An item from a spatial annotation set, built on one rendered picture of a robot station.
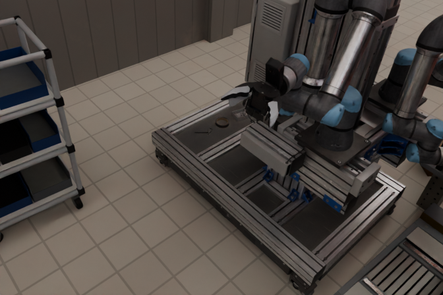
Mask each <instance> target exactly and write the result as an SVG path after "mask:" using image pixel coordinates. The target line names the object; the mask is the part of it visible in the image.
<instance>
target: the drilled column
mask: <svg viewBox="0 0 443 295"><path fill-rule="evenodd" d="M423 198H424V199H423ZM442 202H443V180H442V179H441V178H439V177H438V176H436V175H435V174H433V175H432V176H431V178H430V180H429V182H428V184H427V185H426V187H425V189H424V190H423V193H422V194H421V196H420V198H419V199H418V201H417V203H416V204H417V205H418V206H419V207H421V208H422V209H424V210H425V209H426V208H428V207H429V206H430V205H431V204H432V203H435V204H437V205H439V206H440V205H441V203H442ZM420 203H421V204H420Z"/></svg>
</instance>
